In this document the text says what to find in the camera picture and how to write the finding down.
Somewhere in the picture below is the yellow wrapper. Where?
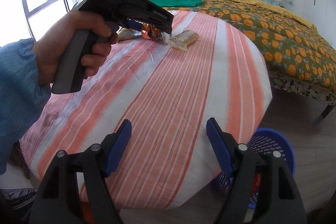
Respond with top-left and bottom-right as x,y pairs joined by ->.
117,28 -> 142,42

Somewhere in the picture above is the crushed orange soda can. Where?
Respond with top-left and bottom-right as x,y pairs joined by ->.
141,23 -> 161,40

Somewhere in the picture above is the clear packaged snack bar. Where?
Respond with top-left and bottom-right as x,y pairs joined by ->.
166,30 -> 199,51

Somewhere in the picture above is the red snack wrapper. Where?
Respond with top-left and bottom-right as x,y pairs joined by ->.
251,173 -> 261,197

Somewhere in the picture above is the blue sleeve left forearm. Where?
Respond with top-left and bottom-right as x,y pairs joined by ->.
1,38 -> 51,174

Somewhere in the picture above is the person's left hand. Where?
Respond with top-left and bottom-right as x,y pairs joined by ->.
32,10 -> 118,86

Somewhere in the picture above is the folded green cloth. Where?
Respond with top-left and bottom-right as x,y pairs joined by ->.
150,0 -> 203,8

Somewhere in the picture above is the blue plastic waste basket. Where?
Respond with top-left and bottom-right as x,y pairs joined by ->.
212,127 -> 297,210

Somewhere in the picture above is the pink striped tablecloth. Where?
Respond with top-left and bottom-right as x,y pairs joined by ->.
21,11 -> 272,210

